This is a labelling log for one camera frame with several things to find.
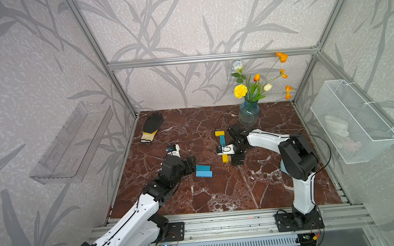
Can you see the aluminium front rail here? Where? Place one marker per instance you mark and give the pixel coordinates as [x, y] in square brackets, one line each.
[201, 227]

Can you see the black yellow work glove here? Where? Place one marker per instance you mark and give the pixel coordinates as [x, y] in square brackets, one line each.
[150, 127]

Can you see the blue glass vase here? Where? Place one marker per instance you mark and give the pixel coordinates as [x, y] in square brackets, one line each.
[249, 113]

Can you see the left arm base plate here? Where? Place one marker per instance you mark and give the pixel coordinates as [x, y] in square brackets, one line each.
[172, 232]

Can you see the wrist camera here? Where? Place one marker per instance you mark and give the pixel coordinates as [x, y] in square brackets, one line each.
[173, 150]
[225, 150]

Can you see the clear plastic wall shelf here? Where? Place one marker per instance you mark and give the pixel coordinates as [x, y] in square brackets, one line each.
[69, 156]

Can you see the teal long block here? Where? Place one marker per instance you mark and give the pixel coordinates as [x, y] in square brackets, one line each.
[203, 168]

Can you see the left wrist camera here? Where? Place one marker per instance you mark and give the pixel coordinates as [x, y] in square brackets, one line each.
[173, 150]

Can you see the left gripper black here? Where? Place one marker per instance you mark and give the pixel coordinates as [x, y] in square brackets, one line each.
[189, 166]

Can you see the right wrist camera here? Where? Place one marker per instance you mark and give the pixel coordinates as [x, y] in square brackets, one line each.
[225, 150]

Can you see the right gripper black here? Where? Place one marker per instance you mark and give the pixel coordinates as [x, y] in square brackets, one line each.
[238, 157]

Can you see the light blue long block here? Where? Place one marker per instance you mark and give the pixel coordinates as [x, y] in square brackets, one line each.
[204, 174]

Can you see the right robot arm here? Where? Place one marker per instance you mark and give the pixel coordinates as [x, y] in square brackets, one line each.
[299, 161]

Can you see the long yellow block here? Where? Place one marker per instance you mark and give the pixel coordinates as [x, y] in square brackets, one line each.
[225, 158]

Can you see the artificial flower bouquet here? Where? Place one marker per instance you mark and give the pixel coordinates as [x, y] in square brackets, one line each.
[252, 89]

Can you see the white cloth in basket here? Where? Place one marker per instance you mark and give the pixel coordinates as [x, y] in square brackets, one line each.
[337, 126]

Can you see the teal plastic scoop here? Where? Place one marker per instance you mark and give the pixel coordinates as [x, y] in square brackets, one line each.
[282, 166]

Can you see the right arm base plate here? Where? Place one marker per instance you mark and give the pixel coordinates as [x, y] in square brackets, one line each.
[295, 221]

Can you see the white wire basket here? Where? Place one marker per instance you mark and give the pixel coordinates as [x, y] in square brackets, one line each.
[369, 134]

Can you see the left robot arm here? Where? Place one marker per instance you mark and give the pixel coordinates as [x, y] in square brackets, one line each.
[142, 225]

